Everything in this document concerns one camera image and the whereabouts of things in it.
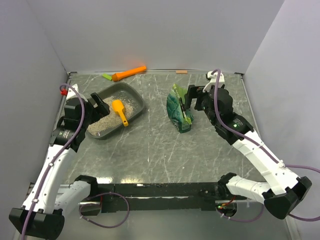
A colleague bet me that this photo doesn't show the yellow plastic scoop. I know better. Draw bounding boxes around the yellow plastic scoop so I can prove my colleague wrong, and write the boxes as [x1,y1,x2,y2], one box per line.
[112,99,129,127]

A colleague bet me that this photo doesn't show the green litter bag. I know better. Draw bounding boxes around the green litter bag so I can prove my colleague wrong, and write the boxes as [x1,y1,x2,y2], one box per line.
[166,83,194,134]

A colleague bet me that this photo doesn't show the grey litter box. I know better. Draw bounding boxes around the grey litter box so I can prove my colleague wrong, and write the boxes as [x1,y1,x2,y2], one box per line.
[87,82,145,140]

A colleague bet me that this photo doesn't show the black bag clip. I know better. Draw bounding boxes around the black bag clip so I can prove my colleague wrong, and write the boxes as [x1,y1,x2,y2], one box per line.
[179,97,186,118]

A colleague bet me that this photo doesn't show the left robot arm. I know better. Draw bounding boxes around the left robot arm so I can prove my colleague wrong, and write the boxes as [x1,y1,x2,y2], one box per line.
[8,91,110,240]

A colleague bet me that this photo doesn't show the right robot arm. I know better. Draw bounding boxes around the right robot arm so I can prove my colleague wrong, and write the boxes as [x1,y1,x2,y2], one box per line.
[184,85,312,220]

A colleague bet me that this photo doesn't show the litter granules in box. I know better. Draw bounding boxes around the litter granules in box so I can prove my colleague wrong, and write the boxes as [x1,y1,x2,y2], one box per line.
[87,96,135,136]

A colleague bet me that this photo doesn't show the green rectangular block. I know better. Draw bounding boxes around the green rectangular block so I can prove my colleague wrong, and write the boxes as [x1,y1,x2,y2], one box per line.
[102,73,112,81]

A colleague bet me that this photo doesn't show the tan tape piece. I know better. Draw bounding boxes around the tan tape piece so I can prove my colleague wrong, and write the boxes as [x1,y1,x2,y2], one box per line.
[175,70,188,74]

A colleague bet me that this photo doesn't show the orange toy microphone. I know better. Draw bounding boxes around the orange toy microphone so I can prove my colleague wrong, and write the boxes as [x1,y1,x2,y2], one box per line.
[111,66,147,82]

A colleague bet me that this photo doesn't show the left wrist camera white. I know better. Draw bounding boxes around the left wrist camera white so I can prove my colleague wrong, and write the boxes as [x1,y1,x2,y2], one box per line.
[66,84,80,101]

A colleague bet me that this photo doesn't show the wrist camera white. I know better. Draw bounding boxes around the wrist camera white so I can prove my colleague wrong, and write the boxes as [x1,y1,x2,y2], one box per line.
[202,71,225,93]
[66,84,80,101]

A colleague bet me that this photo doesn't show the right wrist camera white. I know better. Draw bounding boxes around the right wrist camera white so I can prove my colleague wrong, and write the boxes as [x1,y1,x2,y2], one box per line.
[202,71,225,93]

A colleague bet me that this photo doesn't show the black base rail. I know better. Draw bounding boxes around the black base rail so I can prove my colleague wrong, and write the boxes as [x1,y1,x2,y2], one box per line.
[83,182,245,213]

